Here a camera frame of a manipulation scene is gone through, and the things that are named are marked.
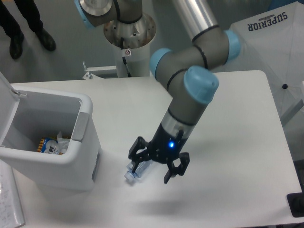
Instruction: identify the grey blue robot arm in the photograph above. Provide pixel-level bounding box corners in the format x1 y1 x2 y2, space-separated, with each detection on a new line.
75 0 240 182

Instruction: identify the blue yellow snack packet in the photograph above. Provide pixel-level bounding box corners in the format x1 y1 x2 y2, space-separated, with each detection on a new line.
37 137 63 155

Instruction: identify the clear plastic wrapper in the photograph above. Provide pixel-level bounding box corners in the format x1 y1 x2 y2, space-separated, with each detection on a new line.
57 132 70 155

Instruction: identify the white open trash can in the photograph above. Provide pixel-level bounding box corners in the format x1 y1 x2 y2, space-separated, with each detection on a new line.
0 76 101 190

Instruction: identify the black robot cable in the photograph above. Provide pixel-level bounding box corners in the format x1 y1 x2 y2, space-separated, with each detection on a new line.
120 37 132 78

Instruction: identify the black device at table edge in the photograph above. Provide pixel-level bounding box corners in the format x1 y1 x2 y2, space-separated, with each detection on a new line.
287 192 304 218

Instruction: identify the white pedestal base frame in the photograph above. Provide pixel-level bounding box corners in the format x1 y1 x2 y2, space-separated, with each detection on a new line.
83 61 118 80

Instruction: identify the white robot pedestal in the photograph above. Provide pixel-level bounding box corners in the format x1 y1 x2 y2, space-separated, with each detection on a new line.
104 13 156 78

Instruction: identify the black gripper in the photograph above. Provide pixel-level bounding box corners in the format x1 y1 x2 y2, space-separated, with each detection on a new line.
128 124 190 184

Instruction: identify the clear plastic water bottle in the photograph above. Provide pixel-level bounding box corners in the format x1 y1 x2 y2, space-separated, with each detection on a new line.
124 160 154 183

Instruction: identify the person's right black shoe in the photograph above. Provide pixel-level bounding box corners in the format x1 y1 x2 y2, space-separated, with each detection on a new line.
9 32 24 59

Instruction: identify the white umbrella with lettering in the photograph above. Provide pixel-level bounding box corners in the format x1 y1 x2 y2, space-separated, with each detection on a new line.
227 1 304 125

